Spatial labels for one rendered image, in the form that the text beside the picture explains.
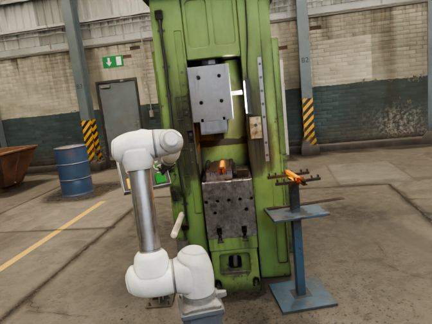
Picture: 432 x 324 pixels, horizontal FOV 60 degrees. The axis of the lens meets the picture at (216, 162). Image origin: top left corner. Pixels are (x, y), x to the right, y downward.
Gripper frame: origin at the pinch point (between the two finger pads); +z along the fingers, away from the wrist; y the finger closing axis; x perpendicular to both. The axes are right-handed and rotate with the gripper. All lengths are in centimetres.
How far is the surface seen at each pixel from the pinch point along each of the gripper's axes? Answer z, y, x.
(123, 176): 13.2, -24.9, 6.2
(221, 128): -7, 49, 23
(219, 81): -24, 51, 52
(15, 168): 581, -164, 265
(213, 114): -10, 45, 33
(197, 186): 36.9, 32.9, -5.1
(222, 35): -32, 62, 87
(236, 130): 30, 80, 36
